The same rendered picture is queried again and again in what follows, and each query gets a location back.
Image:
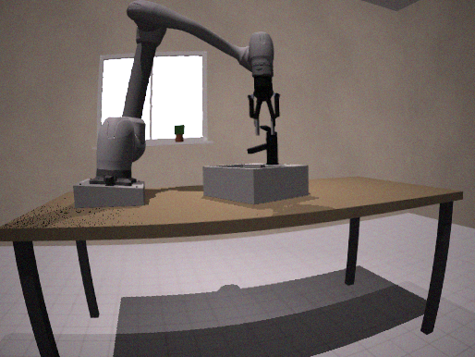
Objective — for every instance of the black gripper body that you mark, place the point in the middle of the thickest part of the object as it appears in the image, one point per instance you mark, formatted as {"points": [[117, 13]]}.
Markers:
{"points": [[263, 84]]}

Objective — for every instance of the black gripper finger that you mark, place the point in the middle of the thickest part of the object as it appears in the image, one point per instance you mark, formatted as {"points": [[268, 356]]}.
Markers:
{"points": [[276, 109], [257, 112]]}

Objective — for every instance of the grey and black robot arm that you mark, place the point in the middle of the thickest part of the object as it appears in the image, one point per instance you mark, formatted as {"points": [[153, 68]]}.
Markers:
{"points": [[117, 142]]}

